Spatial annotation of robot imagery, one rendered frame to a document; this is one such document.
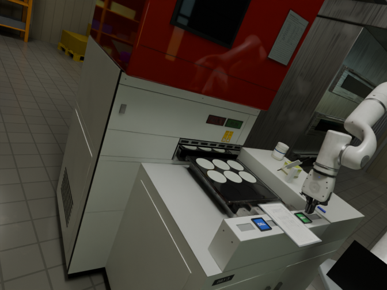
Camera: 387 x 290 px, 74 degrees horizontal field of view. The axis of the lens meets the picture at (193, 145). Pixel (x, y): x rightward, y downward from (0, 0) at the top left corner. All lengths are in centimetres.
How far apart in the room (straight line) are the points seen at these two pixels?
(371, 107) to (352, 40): 178
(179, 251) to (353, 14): 258
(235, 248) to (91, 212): 77
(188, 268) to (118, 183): 56
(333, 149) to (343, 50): 196
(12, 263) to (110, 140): 98
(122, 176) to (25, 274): 81
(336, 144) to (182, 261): 68
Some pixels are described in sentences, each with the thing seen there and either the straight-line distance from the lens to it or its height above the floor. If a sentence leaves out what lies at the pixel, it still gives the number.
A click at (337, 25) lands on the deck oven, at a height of 202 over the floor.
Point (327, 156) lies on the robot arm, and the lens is 105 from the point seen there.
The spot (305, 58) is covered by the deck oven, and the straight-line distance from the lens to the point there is 305.
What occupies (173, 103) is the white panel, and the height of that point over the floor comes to 114.
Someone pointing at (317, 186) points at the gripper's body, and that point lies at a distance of 108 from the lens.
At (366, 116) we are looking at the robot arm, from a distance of 116.
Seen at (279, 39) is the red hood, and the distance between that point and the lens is 133.
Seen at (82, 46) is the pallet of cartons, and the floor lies 33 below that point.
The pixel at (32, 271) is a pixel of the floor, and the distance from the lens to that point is 180.
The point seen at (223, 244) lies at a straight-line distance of 89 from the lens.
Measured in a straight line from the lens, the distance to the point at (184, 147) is 130.
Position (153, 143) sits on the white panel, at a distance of 122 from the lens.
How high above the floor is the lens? 143
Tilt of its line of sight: 22 degrees down
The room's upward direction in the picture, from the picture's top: 23 degrees clockwise
